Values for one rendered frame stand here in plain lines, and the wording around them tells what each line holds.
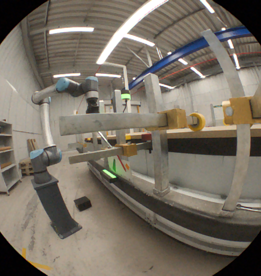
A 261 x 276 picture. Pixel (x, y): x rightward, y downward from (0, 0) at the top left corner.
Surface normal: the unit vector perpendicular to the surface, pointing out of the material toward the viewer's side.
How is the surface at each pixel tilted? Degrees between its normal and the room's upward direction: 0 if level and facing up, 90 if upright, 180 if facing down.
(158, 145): 90
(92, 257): 0
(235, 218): 0
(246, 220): 0
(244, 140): 90
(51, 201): 90
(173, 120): 90
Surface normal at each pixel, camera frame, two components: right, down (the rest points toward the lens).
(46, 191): 0.86, -0.07
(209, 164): -0.83, 0.12
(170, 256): -0.11, -0.99
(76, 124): 0.55, -0.01
